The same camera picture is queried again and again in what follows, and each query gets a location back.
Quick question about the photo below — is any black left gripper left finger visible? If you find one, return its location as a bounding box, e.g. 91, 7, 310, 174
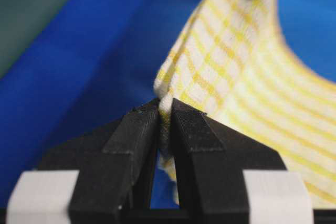
6, 98, 161, 224

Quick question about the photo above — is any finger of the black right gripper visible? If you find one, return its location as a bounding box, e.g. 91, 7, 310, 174
170, 98, 314, 224

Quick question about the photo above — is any yellow checked towel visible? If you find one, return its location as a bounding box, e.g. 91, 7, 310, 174
154, 0, 335, 209

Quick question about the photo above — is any blue table cloth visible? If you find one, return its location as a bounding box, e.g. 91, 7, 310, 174
1, 0, 335, 208

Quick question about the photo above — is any green curtain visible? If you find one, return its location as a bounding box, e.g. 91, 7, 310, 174
1, 0, 67, 77

